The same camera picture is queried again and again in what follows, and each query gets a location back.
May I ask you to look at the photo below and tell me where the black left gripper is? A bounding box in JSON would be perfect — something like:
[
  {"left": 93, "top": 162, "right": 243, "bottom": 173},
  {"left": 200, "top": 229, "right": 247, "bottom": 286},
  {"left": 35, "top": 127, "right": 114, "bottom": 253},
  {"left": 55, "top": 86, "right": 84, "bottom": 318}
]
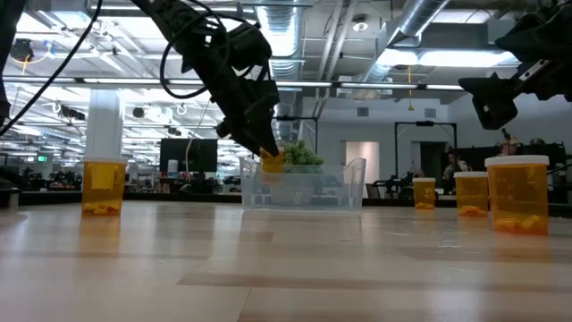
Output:
[{"left": 181, "top": 42, "right": 282, "bottom": 158}]

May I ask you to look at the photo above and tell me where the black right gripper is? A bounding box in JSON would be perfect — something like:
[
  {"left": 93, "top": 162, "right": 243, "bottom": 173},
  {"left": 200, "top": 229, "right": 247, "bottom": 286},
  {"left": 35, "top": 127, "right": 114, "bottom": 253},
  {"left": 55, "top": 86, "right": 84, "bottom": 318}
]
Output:
[{"left": 458, "top": 2, "right": 572, "bottom": 131}]

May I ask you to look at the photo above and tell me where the orange pill bottle white lid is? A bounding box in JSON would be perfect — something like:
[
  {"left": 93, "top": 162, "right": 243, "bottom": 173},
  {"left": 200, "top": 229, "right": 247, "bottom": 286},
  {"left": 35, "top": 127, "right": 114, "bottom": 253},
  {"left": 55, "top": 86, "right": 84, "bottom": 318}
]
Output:
[
  {"left": 81, "top": 156, "right": 129, "bottom": 217},
  {"left": 260, "top": 148, "right": 286, "bottom": 185}
]

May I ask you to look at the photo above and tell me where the clear plastic basket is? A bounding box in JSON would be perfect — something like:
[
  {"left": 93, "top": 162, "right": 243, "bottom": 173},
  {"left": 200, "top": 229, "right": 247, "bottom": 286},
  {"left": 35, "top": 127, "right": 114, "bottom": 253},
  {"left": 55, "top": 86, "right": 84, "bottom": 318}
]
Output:
[{"left": 240, "top": 157, "right": 367, "bottom": 212}]

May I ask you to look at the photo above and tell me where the large orange pill bottle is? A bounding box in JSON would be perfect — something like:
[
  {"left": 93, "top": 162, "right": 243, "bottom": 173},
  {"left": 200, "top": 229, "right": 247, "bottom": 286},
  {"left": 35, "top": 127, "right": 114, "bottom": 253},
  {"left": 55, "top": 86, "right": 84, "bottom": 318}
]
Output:
[{"left": 484, "top": 155, "right": 551, "bottom": 237}]

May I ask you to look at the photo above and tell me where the medium orange pill bottle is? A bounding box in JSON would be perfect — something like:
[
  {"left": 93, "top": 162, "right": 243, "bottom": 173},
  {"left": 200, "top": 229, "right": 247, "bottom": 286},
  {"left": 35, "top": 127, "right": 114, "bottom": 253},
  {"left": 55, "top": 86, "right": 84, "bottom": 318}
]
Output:
[{"left": 453, "top": 171, "right": 490, "bottom": 219}]

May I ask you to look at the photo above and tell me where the small orange pill bottle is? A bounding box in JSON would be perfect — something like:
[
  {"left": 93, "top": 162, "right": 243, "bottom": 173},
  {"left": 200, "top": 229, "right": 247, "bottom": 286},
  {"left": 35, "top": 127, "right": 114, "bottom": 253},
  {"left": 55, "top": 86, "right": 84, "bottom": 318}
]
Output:
[{"left": 412, "top": 177, "right": 437, "bottom": 211}]

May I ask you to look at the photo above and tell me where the green plant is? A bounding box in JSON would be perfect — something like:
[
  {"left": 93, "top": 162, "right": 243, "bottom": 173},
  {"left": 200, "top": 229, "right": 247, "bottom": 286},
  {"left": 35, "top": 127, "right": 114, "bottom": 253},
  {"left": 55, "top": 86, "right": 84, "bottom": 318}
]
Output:
[{"left": 283, "top": 140, "right": 324, "bottom": 167}]

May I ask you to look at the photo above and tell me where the black monitor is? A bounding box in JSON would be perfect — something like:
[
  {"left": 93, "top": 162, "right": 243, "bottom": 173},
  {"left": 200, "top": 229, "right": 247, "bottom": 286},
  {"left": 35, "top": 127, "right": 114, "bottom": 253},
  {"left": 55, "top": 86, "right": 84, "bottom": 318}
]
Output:
[{"left": 159, "top": 138, "right": 219, "bottom": 174}]

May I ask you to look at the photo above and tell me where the person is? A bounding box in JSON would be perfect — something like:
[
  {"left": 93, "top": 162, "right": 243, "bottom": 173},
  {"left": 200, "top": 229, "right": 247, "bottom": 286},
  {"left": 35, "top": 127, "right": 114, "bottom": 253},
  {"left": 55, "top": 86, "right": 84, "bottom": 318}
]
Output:
[
  {"left": 442, "top": 149, "right": 471, "bottom": 184},
  {"left": 497, "top": 133, "right": 523, "bottom": 157}
]

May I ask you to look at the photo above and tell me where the long ceiling light bar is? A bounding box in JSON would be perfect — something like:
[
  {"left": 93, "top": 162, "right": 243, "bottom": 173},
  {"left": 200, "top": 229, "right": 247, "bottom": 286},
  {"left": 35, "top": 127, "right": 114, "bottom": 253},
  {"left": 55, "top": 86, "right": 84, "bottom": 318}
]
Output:
[{"left": 0, "top": 75, "right": 466, "bottom": 91}]

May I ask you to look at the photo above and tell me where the white pillar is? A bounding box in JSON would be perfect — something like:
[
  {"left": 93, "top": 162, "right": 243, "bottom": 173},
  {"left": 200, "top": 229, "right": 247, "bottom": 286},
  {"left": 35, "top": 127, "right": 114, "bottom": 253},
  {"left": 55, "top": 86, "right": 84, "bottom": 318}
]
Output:
[{"left": 82, "top": 88, "right": 125, "bottom": 192}]

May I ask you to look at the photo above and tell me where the grey box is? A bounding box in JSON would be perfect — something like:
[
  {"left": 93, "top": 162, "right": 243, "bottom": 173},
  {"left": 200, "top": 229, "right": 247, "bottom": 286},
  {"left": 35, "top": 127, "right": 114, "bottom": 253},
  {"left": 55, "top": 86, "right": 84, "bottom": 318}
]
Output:
[{"left": 0, "top": 187, "right": 21, "bottom": 209}]

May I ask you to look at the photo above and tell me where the black gantry frame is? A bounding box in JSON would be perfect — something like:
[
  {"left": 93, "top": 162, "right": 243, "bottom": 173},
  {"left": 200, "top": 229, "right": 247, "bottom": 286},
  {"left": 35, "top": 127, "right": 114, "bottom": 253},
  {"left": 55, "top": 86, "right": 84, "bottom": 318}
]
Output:
[
  {"left": 273, "top": 115, "right": 319, "bottom": 156},
  {"left": 394, "top": 120, "right": 458, "bottom": 180}
]

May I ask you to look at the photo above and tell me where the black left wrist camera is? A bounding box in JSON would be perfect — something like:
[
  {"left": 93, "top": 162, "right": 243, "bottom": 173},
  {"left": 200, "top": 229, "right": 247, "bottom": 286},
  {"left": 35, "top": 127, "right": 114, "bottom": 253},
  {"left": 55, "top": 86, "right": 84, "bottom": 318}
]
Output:
[{"left": 225, "top": 21, "right": 273, "bottom": 75}]

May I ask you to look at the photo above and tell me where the black table edge rail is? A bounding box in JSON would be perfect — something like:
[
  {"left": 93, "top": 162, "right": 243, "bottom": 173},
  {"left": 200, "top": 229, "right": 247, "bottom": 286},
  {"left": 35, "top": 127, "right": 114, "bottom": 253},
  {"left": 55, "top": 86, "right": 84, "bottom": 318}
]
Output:
[{"left": 0, "top": 190, "right": 572, "bottom": 219}]

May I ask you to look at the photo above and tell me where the looped black gripper cable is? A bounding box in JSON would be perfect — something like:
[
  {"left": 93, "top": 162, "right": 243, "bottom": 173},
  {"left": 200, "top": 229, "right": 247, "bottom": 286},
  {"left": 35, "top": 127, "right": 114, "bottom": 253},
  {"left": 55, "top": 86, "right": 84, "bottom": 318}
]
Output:
[{"left": 159, "top": 11, "right": 231, "bottom": 100}]

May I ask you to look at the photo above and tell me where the yellow hanging cord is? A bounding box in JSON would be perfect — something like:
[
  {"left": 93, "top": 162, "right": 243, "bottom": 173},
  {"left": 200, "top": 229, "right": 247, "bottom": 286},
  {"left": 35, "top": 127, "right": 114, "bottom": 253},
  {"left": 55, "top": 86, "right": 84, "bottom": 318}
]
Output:
[{"left": 406, "top": 65, "right": 415, "bottom": 112}]

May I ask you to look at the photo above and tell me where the silver round ceiling duct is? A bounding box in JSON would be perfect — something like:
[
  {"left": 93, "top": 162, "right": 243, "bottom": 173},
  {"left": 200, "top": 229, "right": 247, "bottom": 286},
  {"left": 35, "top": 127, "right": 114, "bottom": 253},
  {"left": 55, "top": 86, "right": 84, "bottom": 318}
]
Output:
[{"left": 255, "top": 0, "right": 301, "bottom": 142}]

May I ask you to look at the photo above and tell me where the silver slanted ceiling duct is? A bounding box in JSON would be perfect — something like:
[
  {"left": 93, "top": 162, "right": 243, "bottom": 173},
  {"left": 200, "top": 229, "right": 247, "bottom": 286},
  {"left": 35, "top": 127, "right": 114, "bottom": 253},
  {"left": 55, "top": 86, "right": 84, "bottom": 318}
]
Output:
[{"left": 357, "top": 0, "right": 451, "bottom": 86}]

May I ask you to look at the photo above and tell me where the long black arm cable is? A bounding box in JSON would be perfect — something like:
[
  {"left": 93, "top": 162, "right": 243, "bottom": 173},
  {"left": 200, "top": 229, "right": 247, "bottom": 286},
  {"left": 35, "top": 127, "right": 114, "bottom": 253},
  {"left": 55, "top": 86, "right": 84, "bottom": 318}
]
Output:
[{"left": 0, "top": 0, "right": 105, "bottom": 138}]

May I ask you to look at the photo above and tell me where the black ceiling camera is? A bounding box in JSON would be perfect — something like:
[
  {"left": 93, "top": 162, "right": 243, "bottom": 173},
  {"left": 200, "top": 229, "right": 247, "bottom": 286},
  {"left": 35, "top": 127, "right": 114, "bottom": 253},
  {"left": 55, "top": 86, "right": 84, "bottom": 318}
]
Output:
[{"left": 9, "top": 38, "right": 35, "bottom": 63}]

